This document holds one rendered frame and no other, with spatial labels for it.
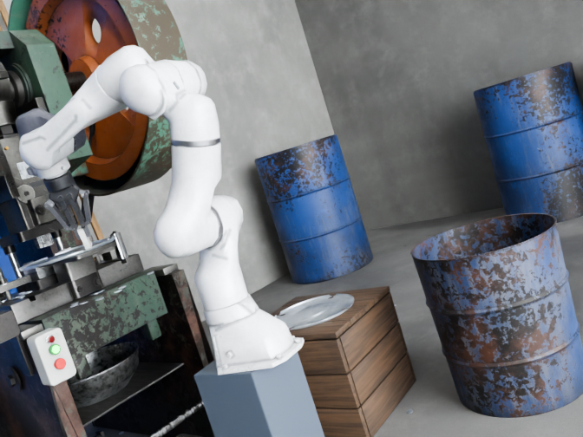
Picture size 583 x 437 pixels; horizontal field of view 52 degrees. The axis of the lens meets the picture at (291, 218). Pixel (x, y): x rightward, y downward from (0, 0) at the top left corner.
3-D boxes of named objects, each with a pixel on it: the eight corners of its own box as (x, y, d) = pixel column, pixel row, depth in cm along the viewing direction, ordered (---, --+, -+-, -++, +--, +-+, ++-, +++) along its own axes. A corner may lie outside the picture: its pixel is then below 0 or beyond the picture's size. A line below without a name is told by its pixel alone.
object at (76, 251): (131, 235, 181) (130, 232, 181) (39, 269, 162) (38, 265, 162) (92, 243, 203) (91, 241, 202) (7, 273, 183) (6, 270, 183)
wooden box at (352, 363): (416, 380, 204) (389, 285, 200) (369, 442, 174) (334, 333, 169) (322, 381, 228) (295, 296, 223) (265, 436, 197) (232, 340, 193)
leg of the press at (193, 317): (258, 432, 203) (173, 180, 192) (234, 451, 194) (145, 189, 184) (114, 413, 264) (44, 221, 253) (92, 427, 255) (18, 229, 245)
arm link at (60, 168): (61, 156, 158) (69, 174, 160) (68, 143, 169) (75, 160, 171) (15, 170, 156) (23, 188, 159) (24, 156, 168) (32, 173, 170)
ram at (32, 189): (77, 213, 186) (45, 123, 183) (33, 228, 175) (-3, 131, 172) (52, 221, 198) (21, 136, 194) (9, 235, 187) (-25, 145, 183)
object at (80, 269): (132, 281, 178) (116, 238, 176) (91, 299, 167) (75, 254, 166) (89, 287, 194) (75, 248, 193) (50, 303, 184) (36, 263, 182)
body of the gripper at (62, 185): (38, 183, 160) (52, 213, 164) (68, 173, 160) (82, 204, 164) (42, 174, 166) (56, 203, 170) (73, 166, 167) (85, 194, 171)
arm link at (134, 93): (231, 141, 134) (227, 60, 129) (181, 153, 120) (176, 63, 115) (167, 134, 144) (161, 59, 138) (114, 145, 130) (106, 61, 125)
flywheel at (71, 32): (159, -61, 194) (51, 8, 241) (107, -66, 179) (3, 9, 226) (217, 153, 206) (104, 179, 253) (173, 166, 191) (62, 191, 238)
